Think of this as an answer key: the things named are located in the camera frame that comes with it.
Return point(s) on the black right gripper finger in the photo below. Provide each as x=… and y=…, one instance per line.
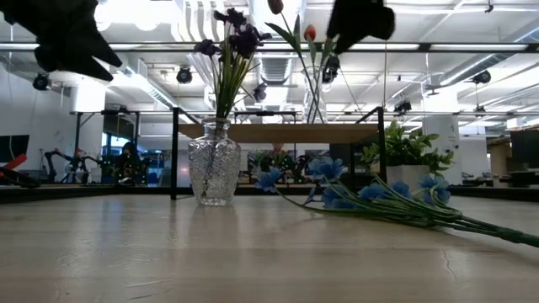
x=337, y=30
x=347, y=41

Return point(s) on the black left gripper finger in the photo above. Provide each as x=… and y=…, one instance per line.
x=103, y=52
x=63, y=61

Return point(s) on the orange tulip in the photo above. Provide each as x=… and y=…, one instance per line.
x=310, y=33

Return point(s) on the smooth clear glass vase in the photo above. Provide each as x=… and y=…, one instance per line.
x=306, y=97

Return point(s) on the purple flower bunch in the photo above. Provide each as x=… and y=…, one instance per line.
x=244, y=42

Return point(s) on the blue flower bunch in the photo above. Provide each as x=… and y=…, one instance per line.
x=330, y=168

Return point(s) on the textured cut-glass vase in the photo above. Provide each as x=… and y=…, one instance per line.
x=215, y=168

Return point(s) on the black background robot arm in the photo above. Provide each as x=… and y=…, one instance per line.
x=63, y=156
x=92, y=161

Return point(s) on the black ceiling spotlight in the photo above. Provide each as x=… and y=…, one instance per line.
x=403, y=106
x=481, y=77
x=331, y=71
x=41, y=82
x=184, y=75

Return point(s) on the black background monitor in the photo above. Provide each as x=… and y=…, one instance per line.
x=524, y=147
x=14, y=145

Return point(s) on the person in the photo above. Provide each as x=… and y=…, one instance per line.
x=129, y=164

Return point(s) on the red and black clamp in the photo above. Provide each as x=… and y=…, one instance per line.
x=17, y=177

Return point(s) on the green plant white pot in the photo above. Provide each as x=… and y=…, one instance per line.
x=414, y=147

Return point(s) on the silver ventilation duct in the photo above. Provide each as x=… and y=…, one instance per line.
x=275, y=69

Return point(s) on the wooden shelf black frame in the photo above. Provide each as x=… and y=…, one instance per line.
x=273, y=132

